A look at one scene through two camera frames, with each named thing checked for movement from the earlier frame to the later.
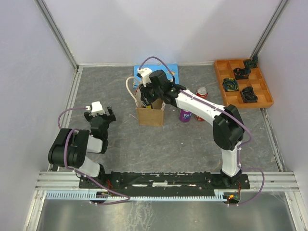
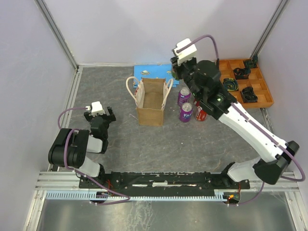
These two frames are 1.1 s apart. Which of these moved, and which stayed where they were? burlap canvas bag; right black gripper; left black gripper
Moved: right black gripper
Stayed: left black gripper; burlap canvas bag
